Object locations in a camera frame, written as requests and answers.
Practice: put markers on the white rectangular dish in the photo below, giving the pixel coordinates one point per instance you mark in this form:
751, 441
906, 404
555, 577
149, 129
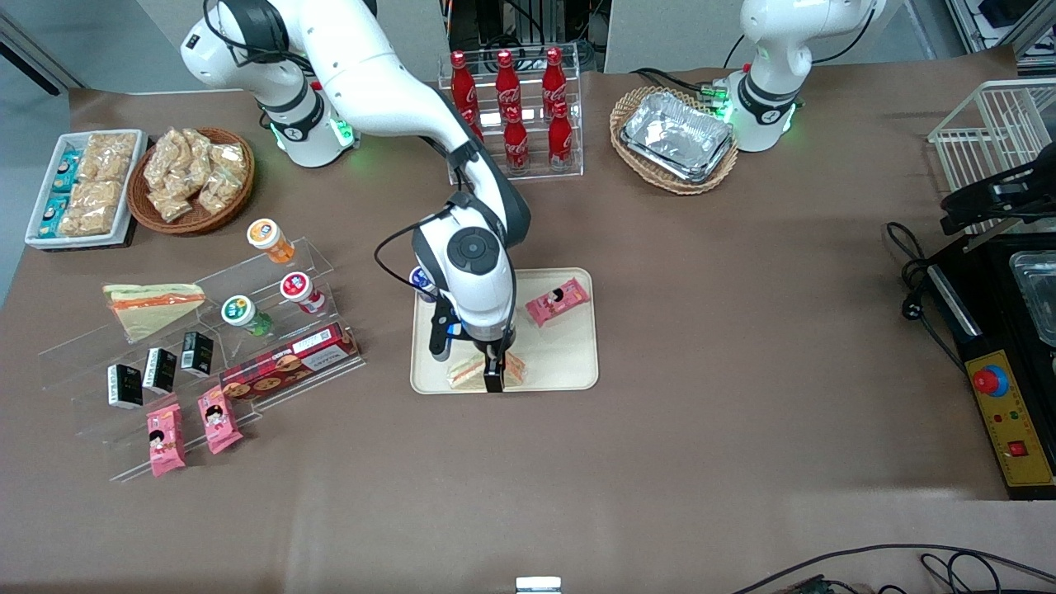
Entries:
136, 177

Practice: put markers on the orange small bottle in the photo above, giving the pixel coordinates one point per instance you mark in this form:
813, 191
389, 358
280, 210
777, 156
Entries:
268, 238

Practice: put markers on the small black carton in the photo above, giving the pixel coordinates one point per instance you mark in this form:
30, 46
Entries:
159, 370
124, 386
197, 353

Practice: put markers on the brown wicker basket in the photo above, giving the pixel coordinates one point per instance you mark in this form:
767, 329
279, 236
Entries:
198, 219

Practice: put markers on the beige plastic tray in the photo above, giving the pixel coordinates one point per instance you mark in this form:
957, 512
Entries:
553, 359

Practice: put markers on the pink snack packet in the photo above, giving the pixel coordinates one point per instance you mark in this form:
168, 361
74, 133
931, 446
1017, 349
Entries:
558, 301
219, 421
165, 437

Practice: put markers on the red emergency stop button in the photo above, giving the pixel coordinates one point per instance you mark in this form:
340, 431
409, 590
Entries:
990, 380

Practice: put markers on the aluminium foil container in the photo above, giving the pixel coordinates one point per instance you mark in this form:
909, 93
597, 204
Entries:
676, 132

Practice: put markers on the metal pan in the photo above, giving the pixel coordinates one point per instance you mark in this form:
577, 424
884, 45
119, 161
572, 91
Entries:
1039, 297

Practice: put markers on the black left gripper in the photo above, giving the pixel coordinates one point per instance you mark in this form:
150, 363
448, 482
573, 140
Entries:
978, 200

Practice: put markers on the green small bottle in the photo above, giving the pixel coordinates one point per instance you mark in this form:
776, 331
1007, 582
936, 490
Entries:
241, 313

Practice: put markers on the red lid small bottle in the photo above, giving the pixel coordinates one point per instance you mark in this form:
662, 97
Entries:
299, 290

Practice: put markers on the light wicker basket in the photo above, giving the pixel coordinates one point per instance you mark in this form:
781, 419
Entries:
631, 157

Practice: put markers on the triangle sandwich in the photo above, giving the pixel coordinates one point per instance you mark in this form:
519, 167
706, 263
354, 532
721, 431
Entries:
153, 307
469, 373

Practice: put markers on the dark equipment rack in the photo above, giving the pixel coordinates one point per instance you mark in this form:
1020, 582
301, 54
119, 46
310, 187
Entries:
528, 25

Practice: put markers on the teal snack packet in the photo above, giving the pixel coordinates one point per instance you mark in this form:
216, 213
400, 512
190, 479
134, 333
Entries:
66, 169
54, 213

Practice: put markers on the clear acrylic bottle rack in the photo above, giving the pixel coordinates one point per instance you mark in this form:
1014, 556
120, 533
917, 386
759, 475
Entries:
536, 165

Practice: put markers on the small white block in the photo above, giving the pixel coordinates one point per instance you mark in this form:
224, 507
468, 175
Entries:
538, 585

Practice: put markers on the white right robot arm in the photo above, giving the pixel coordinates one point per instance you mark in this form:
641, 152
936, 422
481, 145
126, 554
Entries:
371, 74

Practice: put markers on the red cola bottle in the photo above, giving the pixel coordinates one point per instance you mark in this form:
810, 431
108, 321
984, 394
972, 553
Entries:
462, 82
506, 81
553, 78
516, 147
560, 142
475, 124

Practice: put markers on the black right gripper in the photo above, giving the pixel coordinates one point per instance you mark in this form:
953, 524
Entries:
496, 353

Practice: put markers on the red cookie box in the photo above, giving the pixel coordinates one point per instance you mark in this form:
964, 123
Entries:
289, 361

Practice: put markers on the black sealing machine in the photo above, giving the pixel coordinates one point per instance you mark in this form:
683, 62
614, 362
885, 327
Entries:
982, 330

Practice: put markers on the blue lid small bottle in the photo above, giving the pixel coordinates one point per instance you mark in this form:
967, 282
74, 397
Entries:
421, 285

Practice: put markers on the clear acrylic stepped stand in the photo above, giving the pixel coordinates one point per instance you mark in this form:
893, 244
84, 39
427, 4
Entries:
247, 280

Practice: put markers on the clear bag of crackers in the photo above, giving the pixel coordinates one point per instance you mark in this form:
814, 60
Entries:
161, 157
196, 144
171, 205
92, 206
229, 158
109, 153
214, 196

